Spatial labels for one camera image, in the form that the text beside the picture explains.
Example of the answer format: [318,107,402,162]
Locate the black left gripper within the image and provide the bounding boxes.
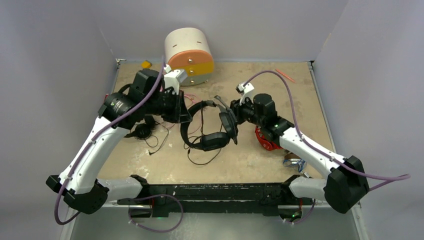
[143,88,193,123]

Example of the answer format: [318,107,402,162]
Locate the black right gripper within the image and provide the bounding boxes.
[222,94,265,127]

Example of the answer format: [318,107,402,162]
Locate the red black headphones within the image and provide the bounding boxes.
[254,126,282,151]

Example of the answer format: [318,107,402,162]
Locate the brown leather silver headphones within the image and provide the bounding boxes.
[282,152,311,178]

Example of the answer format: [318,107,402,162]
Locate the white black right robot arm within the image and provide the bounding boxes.
[230,93,371,214]

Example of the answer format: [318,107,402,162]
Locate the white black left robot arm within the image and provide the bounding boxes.
[46,68,192,214]

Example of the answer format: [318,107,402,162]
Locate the pink headphones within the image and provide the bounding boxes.
[165,93,201,135]

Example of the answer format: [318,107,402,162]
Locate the orange pencil stick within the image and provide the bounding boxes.
[275,68,296,83]

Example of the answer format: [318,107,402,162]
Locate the small yellow block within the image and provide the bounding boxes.
[140,60,153,69]

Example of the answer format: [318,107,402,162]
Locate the cream orange yellow drawer box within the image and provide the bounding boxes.
[164,27,215,87]

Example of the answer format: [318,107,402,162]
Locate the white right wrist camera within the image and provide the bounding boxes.
[236,82,255,105]

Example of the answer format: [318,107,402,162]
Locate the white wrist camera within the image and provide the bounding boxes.
[236,82,255,105]
[163,64,188,95]

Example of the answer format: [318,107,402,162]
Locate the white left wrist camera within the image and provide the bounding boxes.
[163,64,188,95]

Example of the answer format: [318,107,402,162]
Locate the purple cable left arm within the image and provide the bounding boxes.
[53,56,167,226]

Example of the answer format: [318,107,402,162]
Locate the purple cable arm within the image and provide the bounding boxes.
[243,70,412,226]
[53,56,167,226]

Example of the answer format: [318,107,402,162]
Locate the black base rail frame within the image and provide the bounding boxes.
[117,180,313,218]

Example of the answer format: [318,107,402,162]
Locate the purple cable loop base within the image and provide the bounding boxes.
[128,193,185,233]

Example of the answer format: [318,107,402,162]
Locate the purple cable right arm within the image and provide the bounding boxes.
[243,70,412,226]

